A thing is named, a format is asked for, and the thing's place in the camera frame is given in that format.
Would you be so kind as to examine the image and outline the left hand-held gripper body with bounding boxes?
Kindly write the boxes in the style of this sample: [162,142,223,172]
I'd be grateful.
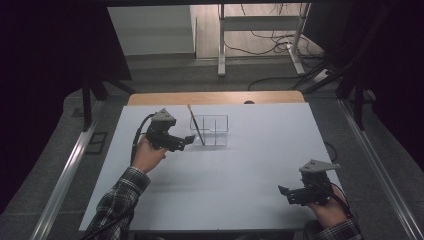
[145,107,178,152]

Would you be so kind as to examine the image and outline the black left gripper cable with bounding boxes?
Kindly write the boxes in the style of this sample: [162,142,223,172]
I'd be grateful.
[130,113,157,166]

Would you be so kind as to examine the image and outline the person's right hand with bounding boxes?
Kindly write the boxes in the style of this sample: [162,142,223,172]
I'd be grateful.
[307,194,351,230]

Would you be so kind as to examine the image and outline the black curtain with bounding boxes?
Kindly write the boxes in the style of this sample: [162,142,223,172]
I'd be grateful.
[302,0,424,173]
[0,0,133,215]

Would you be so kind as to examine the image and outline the white metal desk frame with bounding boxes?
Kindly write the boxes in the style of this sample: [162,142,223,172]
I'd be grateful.
[217,2,312,78]

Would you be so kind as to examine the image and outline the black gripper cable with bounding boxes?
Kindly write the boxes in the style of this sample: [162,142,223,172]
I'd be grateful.
[328,181,353,218]
[130,113,157,166]

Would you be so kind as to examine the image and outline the wooden table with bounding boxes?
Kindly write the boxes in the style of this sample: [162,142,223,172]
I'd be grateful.
[127,90,306,107]

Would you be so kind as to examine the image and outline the white power strip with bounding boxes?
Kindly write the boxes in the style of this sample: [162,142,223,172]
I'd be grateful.
[312,68,332,84]

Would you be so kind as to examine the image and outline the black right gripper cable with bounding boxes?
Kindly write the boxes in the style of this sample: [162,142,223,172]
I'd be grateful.
[328,181,353,218]

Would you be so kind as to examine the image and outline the dark brush with yellow band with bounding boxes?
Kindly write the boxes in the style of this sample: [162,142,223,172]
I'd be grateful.
[186,104,206,147]

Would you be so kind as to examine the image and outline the black metal stand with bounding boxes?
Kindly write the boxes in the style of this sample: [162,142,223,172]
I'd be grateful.
[300,3,396,131]
[80,64,137,132]

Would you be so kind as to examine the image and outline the person's left hand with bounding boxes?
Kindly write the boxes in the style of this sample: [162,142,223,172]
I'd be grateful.
[131,134,168,174]

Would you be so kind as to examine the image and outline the thin black cable loop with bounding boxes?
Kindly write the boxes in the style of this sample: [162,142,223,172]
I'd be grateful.
[324,140,339,164]

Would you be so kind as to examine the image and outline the black floor cables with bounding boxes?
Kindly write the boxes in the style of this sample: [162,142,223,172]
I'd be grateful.
[222,3,334,92]

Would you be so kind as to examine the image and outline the white cabinet panel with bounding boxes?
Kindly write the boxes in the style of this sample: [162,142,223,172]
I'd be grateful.
[106,4,197,57]

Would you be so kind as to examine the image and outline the aluminium rail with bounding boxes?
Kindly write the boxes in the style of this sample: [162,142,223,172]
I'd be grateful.
[336,98,424,240]
[29,99,106,240]

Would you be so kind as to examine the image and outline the clear acrylic organizer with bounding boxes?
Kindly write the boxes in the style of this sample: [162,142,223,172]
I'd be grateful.
[189,114,230,148]

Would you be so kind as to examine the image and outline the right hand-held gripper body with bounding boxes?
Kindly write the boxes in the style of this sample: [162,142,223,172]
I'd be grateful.
[298,158,341,206]

